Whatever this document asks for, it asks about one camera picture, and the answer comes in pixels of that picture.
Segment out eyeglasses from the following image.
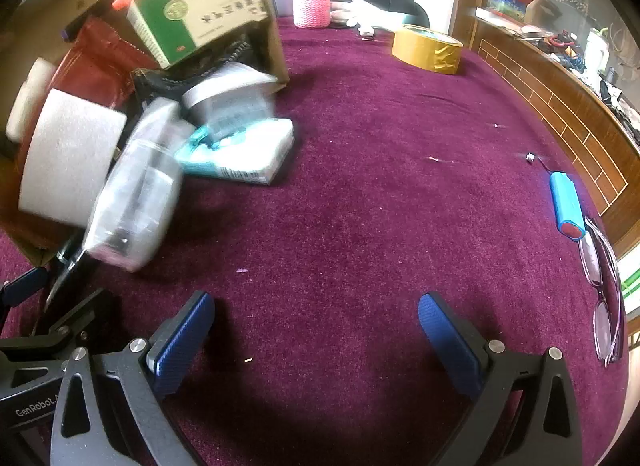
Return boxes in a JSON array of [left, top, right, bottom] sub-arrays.
[[577, 216, 626, 368]]

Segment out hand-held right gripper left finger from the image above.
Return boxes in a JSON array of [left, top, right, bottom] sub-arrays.
[[50, 290, 217, 466]]

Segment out teal tissue pack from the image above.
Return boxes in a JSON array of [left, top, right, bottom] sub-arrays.
[[172, 116, 296, 187]]

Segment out white cloth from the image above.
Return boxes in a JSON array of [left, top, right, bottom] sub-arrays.
[[330, 0, 417, 39]]

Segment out wooden brick-pattern cabinet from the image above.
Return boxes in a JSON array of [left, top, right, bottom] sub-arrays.
[[450, 0, 640, 251]]

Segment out blue battery pack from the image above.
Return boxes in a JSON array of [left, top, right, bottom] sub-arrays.
[[549, 171, 587, 243]]

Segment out brown cardboard box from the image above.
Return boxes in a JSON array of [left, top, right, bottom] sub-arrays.
[[0, 0, 291, 267]]

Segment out black leather sofa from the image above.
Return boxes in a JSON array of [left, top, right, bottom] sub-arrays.
[[330, 0, 431, 29]]

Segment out green and white medicine box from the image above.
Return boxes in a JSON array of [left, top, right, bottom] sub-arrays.
[[126, 0, 271, 70]]

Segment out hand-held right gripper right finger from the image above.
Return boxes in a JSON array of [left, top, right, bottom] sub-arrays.
[[418, 292, 585, 466]]

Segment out yellow tape roll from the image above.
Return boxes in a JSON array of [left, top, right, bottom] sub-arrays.
[[391, 24, 463, 75]]

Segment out white plastic packet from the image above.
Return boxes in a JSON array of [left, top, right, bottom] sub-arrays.
[[181, 64, 279, 133]]

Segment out clear plastic container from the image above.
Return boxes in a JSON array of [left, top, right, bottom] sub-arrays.
[[82, 98, 196, 273]]

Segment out white foam roll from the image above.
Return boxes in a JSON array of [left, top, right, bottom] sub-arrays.
[[17, 88, 128, 227]]

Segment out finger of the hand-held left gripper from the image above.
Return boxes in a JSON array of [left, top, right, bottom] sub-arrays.
[[30, 288, 119, 343], [0, 267, 51, 319]]

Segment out red foil packet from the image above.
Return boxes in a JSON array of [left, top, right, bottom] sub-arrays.
[[50, 16, 161, 111]]

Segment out colourful gift box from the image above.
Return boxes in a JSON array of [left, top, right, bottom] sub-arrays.
[[476, 0, 544, 24]]

